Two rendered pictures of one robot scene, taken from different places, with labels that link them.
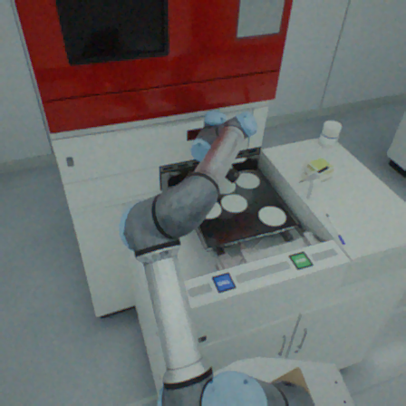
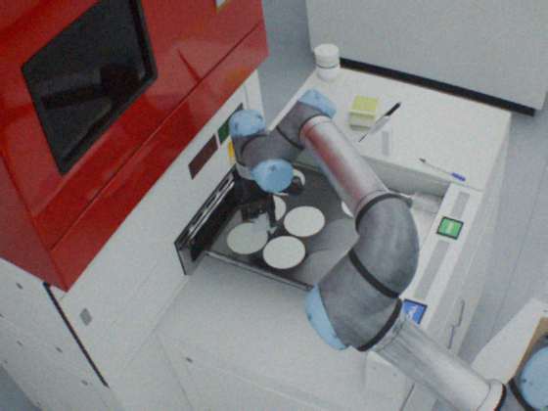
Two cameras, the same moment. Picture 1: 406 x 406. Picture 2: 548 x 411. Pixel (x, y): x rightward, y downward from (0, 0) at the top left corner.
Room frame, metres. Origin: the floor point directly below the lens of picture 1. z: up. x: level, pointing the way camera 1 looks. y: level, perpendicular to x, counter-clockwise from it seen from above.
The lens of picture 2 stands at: (0.17, 0.58, 2.17)
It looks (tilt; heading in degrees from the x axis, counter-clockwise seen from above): 45 degrees down; 326
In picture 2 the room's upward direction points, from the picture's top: 9 degrees counter-clockwise
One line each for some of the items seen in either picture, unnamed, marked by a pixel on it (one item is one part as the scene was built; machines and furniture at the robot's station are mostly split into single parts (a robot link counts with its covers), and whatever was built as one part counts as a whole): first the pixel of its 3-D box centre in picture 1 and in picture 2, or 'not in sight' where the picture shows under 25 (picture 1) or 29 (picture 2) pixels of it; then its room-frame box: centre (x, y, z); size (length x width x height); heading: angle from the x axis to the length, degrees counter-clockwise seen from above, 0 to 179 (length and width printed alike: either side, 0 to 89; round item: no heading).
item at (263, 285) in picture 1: (261, 285); (431, 286); (0.74, -0.21, 0.89); 0.55 x 0.09 x 0.14; 111
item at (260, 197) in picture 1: (234, 203); (304, 221); (1.10, -0.14, 0.90); 0.34 x 0.34 x 0.01; 21
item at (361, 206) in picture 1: (334, 199); (395, 138); (1.15, -0.54, 0.89); 0.62 x 0.35 x 0.14; 21
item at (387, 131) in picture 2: (312, 181); (381, 131); (1.09, -0.41, 1.03); 0.06 x 0.04 x 0.13; 21
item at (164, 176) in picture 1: (210, 172); (228, 203); (1.29, -0.05, 0.89); 0.44 x 0.02 x 0.10; 111
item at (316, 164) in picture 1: (319, 170); (365, 114); (1.20, -0.46, 1.00); 0.07 x 0.07 x 0.07; 30
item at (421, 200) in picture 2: (313, 243); (428, 202); (0.92, -0.41, 0.89); 0.08 x 0.03 x 0.03; 21
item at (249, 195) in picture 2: not in sight; (254, 190); (1.15, -0.04, 1.05); 0.09 x 0.08 x 0.12; 62
